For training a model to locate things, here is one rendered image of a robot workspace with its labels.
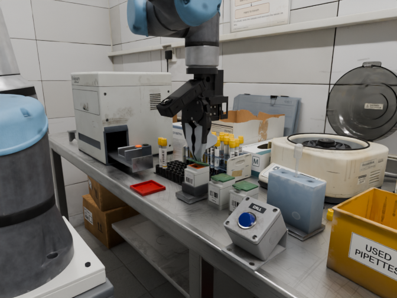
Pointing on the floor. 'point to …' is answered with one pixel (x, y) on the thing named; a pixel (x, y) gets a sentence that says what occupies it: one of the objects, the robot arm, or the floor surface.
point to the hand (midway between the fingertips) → (195, 156)
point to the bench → (207, 235)
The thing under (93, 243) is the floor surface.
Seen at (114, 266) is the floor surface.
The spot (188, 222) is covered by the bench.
